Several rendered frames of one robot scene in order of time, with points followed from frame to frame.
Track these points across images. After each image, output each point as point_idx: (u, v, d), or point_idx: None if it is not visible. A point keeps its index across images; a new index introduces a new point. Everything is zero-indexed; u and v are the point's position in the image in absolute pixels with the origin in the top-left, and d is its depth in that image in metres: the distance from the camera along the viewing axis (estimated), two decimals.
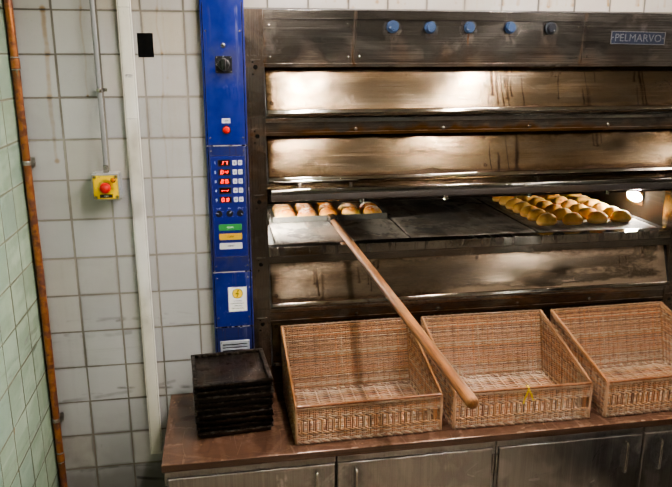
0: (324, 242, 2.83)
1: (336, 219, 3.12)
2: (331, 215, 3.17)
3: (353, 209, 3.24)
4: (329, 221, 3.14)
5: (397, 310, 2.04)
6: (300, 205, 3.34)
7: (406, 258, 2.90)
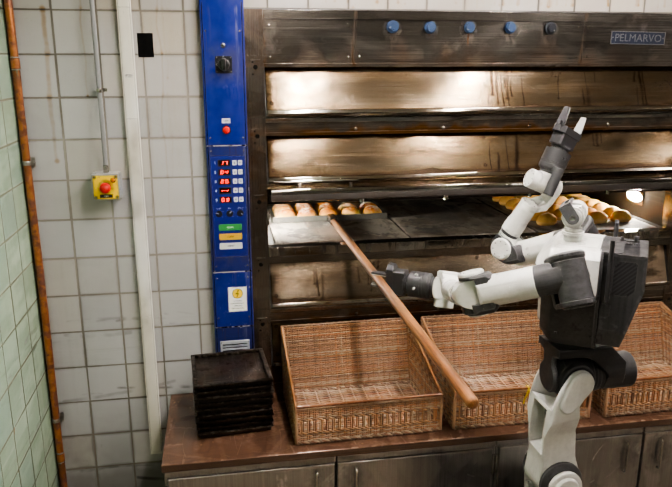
0: (324, 242, 2.83)
1: (336, 219, 3.12)
2: (331, 215, 3.17)
3: (353, 209, 3.24)
4: (329, 221, 3.14)
5: (397, 310, 2.04)
6: (300, 205, 3.34)
7: (406, 258, 2.90)
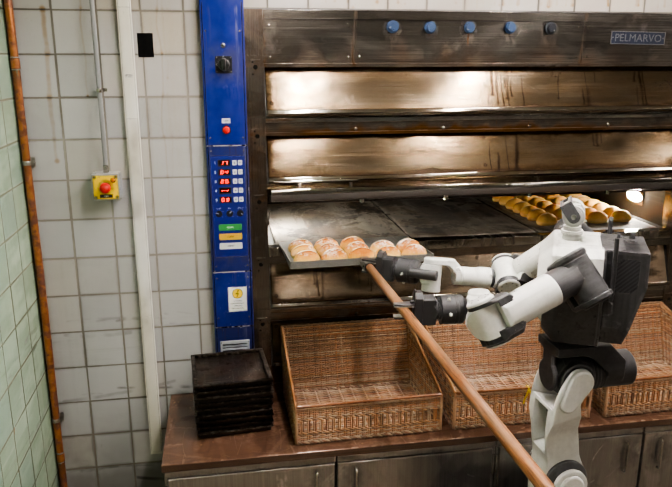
0: None
1: (372, 264, 2.45)
2: (365, 258, 2.49)
3: (391, 249, 2.57)
4: (363, 267, 2.47)
5: (499, 437, 1.37)
6: (323, 243, 2.67)
7: None
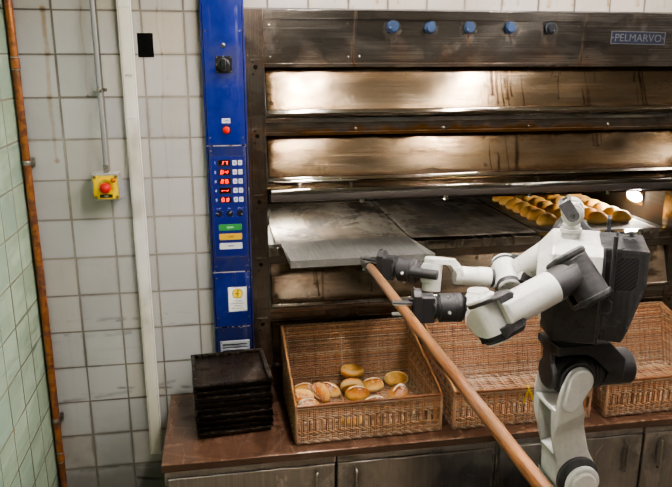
0: None
1: (373, 264, 2.44)
2: None
3: (376, 382, 2.80)
4: (364, 266, 2.46)
5: (493, 432, 1.36)
6: (353, 417, 2.53)
7: None
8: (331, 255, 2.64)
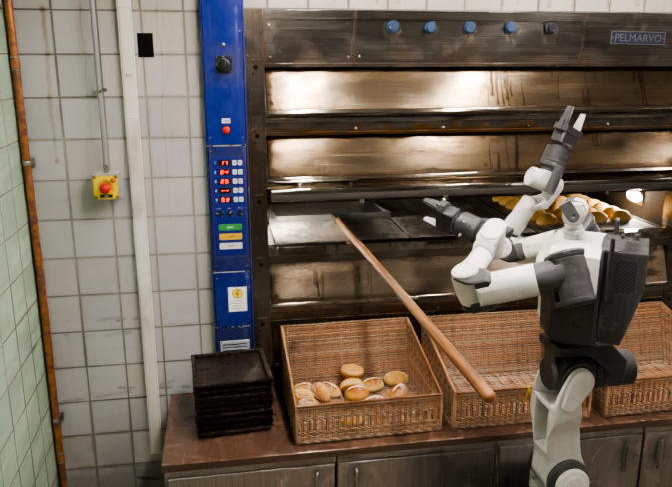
0: (324, 242, 2.83)
1: (340, 218, 3.14)
2: (335, 214, 3.19)
3: (376, 382, 2.80)
4: (333, 220, 3.16)
5: (408, 307, 2.06)
6: (353, 417, 2.53)
7: (406, 258, 2.90)
8: (309, 214, 3.33)
